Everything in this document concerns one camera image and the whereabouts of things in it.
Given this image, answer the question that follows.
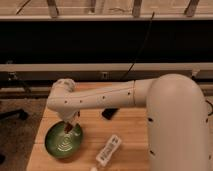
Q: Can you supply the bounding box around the black office chair base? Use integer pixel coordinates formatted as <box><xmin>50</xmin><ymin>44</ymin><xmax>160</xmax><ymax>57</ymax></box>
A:
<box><xmin>0</xmin><ymin>109</ymin><xmax>28</xmax><ymax>120</ymax></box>

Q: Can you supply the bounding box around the black cable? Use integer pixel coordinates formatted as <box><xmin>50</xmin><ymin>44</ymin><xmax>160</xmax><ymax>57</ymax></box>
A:
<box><xmin>120</xmin><ymin>11</ymin><xmax>156</xmax><ymax>82</ymax></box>

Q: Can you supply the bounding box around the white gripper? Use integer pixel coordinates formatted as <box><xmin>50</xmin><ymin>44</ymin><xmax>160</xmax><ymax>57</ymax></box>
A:
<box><xmin>58</xmin><ymin>111</ymin><xmax>80</xmax><ymax>124</ymax></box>

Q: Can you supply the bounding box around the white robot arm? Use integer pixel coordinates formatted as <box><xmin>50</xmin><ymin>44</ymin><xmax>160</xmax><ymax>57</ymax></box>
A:
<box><xmin>47</xmin><ymin>74</ymin><xmax>213</xmax><ymax>171</ymax></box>

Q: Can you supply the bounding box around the white remote controller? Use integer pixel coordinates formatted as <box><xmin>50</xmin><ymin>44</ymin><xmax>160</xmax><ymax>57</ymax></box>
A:
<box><xmin>96</xmin><ymin>134</ymin><xmax>122</xmax><ymax>167</ymax></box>

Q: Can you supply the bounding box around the black rectangular device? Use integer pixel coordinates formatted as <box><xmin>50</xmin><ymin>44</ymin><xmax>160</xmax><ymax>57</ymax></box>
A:
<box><xmin>102</xmin><ymin>108</ymin><xmax>118</xmax><ymax>120</ymax></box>

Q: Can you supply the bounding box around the green ceramic bowl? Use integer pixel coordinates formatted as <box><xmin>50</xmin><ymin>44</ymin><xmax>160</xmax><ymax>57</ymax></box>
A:
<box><xmin>44</xmin><ymin>121</ymin><xmax>83</xmax><ymax>159</ymax></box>

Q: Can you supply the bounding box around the red pepper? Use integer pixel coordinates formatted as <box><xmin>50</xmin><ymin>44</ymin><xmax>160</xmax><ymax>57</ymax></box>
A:
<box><xmin>64</xmin><ymin>123</ymin><xmax>73</xmax><ymax>133</ymax></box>

